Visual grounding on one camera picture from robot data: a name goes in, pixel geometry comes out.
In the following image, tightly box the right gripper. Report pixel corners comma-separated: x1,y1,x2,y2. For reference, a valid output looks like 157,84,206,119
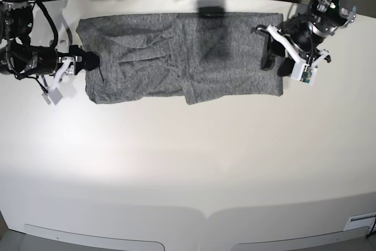
52,45,100,86

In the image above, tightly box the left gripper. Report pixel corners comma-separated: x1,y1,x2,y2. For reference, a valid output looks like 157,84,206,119
254,20,332,76

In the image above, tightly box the grey long-sleeve T-shirt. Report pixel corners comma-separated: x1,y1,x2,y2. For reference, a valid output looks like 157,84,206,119
76,13,283,105

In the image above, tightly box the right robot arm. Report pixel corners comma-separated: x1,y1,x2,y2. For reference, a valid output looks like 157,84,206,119
1,0,100,83

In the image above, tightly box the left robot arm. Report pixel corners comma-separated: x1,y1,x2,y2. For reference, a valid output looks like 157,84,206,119
254,0,356,81

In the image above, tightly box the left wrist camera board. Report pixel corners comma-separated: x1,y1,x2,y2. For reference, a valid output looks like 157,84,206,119
290,62,317,86

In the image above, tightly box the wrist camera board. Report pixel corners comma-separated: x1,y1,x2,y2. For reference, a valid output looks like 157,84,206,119
42,88,63,105
290,62,317,86

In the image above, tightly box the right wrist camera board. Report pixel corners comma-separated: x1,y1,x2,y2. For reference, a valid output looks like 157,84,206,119
42,88,63,105

